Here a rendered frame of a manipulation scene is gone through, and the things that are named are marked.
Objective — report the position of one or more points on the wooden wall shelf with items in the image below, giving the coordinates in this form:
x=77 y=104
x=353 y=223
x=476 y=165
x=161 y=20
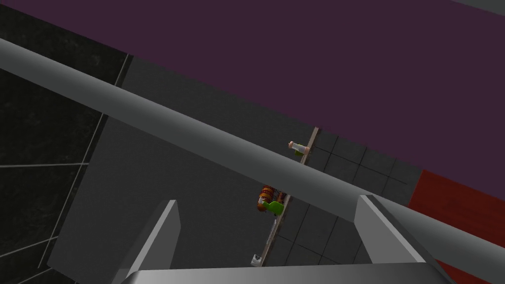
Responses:
x=274 y=206

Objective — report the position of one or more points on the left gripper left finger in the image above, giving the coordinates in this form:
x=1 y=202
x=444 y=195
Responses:
x=165 y=236

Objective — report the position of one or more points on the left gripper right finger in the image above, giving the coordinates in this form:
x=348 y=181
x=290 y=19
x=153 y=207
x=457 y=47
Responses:
x=378 y=236

